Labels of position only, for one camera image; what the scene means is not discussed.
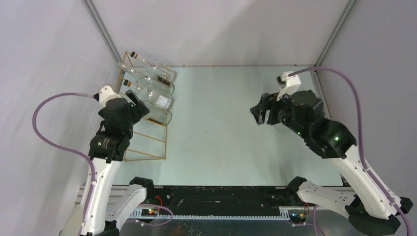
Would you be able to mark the electronics board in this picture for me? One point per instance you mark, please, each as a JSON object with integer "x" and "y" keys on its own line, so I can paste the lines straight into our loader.
{"x": 297, "y": 216}
{"x": 149, "y": 212}

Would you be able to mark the aluminium frame rail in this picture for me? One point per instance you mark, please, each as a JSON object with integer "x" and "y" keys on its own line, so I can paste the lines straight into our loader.
{"x": 163, "y": 214}

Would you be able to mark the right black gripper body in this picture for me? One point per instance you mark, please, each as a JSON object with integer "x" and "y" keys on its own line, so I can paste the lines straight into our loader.
{"x": 280, "y": 111}

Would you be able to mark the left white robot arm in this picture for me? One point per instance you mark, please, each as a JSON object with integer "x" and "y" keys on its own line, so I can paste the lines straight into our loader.
{"x": 106, "y": 153}

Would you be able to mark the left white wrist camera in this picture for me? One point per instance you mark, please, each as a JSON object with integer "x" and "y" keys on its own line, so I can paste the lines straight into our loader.
{"x": 105, "y": 94}

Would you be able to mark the long clear glass bottle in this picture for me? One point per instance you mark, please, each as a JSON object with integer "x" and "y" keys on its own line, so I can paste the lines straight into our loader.
{"x": 157, "y": 114}

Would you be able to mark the clear bottle black label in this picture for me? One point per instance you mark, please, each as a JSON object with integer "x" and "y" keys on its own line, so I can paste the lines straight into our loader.
{"x": 145, "y": 76}

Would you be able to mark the clear bottle white label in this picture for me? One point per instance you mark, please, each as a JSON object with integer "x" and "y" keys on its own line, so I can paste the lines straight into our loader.
{"x": 151, "y": 94}

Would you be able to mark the left electronics board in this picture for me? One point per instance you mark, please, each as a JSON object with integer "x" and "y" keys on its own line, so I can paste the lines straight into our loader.
{"x": 149, "y": 212}

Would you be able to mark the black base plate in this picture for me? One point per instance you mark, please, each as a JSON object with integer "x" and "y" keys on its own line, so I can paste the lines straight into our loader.
{"x": 225, "y": 201}

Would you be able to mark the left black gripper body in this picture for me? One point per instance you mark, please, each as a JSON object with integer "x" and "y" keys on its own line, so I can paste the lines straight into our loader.
{"x": 134, "y": 119}

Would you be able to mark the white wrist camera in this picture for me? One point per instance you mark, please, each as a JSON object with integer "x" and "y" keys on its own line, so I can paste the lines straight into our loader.
{"x": 105, "y": 94}
{"x": 287, "y": 84}

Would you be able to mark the gold wire wine rack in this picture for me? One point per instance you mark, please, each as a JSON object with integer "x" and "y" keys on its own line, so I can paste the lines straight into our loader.
{"x": 149, "y": 140}

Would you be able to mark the right electronics board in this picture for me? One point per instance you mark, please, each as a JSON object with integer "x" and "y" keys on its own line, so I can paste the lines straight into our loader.
{"x": 297, "y": 216}

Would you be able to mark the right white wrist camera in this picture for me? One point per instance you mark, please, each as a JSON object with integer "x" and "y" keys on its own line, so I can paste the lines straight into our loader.
{"x": 287, "y": 84}

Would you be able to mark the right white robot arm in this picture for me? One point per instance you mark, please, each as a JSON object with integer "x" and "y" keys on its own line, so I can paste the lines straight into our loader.
{"x": 371, "y": 209}

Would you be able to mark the clear bottle black cork top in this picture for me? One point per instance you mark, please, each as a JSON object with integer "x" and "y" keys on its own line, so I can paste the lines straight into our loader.
{"x": 154, "y": 66}

